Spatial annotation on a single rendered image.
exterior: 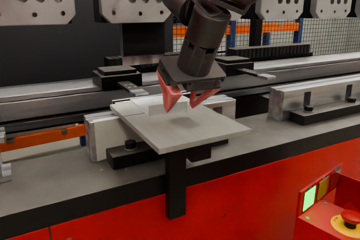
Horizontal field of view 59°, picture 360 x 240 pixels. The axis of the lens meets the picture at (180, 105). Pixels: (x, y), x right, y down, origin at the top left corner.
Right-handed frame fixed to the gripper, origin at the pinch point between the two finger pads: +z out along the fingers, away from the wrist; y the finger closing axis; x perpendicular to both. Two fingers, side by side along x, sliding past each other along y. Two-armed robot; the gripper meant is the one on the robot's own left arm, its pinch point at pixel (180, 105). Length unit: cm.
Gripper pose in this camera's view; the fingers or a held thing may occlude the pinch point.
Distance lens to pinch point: 59.8
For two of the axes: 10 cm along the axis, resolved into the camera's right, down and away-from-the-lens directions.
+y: -8.8, 1.3, -4.7
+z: -2.5, 7.1, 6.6
